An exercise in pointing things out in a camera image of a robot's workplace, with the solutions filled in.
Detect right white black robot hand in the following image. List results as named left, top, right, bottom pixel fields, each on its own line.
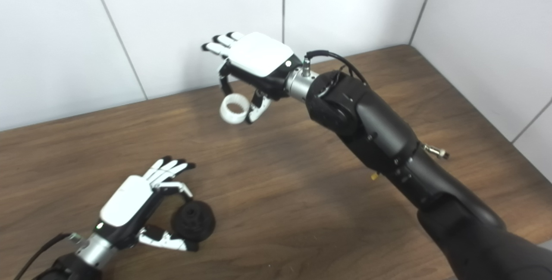
left=201, top=31, right=302, bottom=124

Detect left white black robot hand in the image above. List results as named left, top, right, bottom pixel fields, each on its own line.
left=95, top=156, right=200, bottom=252

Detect white toothed plastic ring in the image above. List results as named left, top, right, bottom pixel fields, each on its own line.
left=220, top=93, right=252, bottom=125

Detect round black plastic part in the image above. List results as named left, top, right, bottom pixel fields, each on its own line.
left=171, top=201, right=216, bottom=242

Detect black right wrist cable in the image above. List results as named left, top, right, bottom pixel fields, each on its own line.
left=304, top=50, right=370, bottom=87

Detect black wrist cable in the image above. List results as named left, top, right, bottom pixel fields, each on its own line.
left=13, top=233, right=72, bottom=280
left=304, top=50, right=370, bottom=87

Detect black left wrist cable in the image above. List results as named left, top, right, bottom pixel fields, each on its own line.
left=13, top=233, right=72, bottom=280

